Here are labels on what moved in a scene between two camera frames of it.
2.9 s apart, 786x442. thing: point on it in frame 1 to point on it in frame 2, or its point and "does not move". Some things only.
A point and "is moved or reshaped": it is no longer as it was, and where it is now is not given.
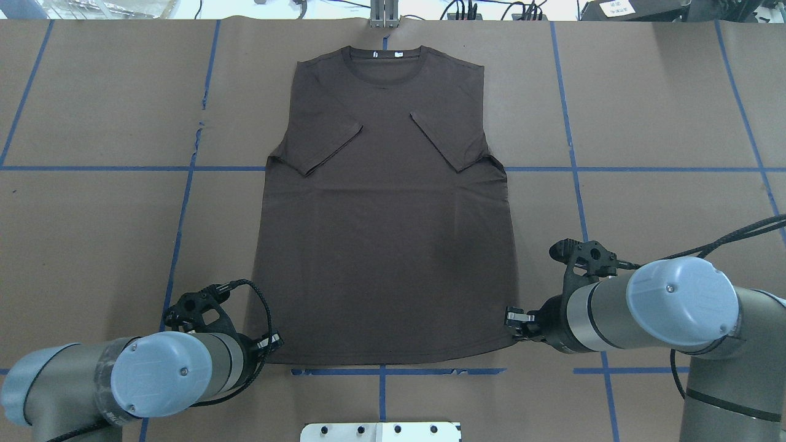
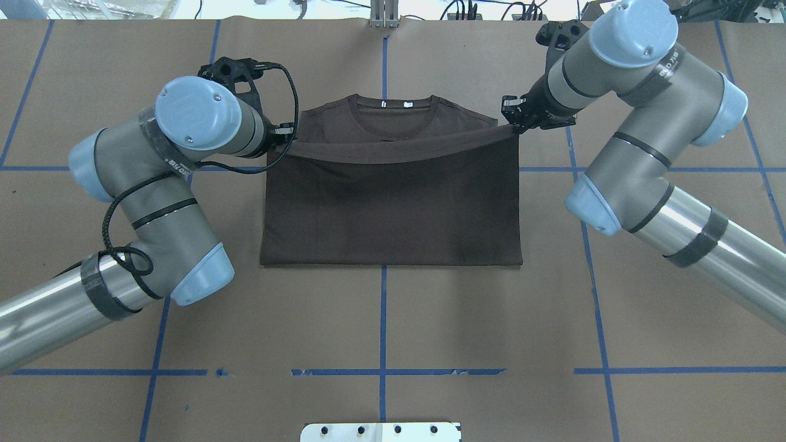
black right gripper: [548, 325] to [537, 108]
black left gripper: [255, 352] to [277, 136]
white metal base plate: [381, 432] does not move
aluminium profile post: [384, 14] does not move
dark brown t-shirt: [385, 231] is moved or reshaped
